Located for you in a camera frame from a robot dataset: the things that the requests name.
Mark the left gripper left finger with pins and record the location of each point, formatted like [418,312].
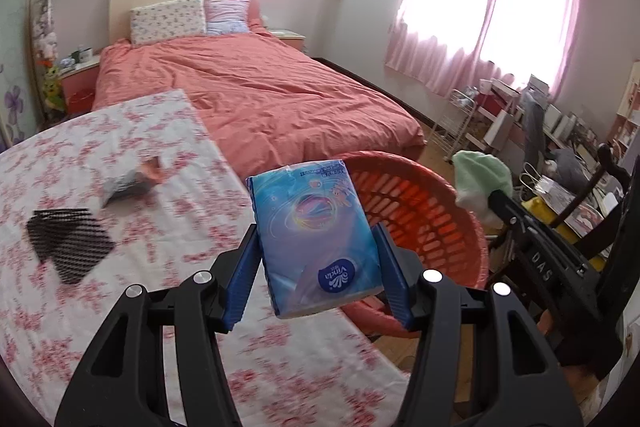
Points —
[120,378]

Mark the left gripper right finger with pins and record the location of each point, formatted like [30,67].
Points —
[516,380]

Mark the black checkered mesh net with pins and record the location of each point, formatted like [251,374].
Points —
[72,238]

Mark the green white cloth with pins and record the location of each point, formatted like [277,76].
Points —
[476,176]

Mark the blue tissue pack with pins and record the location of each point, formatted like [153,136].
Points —
[317,246]

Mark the person's right hand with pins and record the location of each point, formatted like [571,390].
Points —
[545,326]

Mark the pink white bookshelf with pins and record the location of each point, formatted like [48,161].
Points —
[626,126]

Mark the floral pink white tablecloth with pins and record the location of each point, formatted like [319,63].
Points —
[313,371]

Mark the red plastic laundry basket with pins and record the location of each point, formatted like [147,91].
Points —
[418,208]

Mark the wardrobe with purple flowers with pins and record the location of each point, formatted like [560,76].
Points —
[19,105]

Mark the red bin by nightstand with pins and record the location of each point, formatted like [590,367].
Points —
[80,102]

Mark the plush toy display tube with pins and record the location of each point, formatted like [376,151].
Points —
[45,50]

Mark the pink left nightstand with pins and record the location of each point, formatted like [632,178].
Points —
[81,78]

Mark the salmon pink bed duvet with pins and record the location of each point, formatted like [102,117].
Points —
[265,104]

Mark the white mug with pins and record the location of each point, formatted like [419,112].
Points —
[85,55]

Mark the pink window curtain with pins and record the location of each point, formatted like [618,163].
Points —
[453,44]

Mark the floral white pillow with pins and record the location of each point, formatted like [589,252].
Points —
[162,21]

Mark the pink striped pillow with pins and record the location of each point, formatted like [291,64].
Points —
[226,17]

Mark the right bedside nightstand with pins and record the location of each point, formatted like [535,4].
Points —
[290,38]

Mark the white wire rack cart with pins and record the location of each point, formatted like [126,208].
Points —
[449,129]

